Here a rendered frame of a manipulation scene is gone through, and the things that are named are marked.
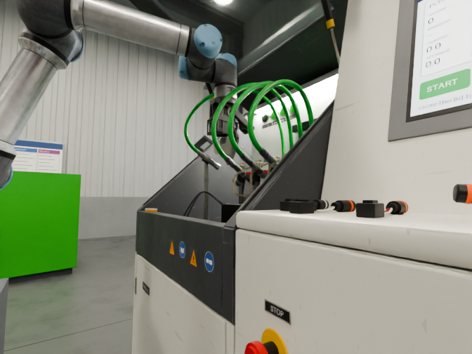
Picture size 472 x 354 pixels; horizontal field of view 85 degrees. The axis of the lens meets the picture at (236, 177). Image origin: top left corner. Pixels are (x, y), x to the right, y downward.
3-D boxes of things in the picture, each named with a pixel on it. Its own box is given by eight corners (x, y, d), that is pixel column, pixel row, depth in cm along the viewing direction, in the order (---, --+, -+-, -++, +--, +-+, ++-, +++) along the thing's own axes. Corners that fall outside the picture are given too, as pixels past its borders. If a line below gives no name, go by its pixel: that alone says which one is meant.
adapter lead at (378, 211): (374, 218, 29) (374, 200, 29) (355, 217, 31) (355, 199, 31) (410, 214, 37) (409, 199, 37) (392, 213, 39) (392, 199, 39)
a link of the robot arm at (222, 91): (229, 95, 92) (242, 87, 85) (229, 107, 92) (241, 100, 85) (210, 90, 88) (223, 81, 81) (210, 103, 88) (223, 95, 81)
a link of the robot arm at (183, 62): (182, 41, 75) (218, 48, 79) (178, 60, 86) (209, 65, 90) (182, 67, 75) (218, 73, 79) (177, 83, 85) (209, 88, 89)
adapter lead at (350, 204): (298, 214, 36) (298, 199, 36) (289, 213, 38) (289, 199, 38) (357, 212, 42) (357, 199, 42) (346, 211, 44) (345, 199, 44)
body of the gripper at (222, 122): (206, 137, 86) (206, 102, 87) (228, 140, 91) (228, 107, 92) (218, 133, 80) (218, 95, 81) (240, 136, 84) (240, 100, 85)
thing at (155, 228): (137, 253, 97) (139, 211, 99) (149, 251, 100) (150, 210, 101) (221, 317, 46) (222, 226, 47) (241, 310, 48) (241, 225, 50)
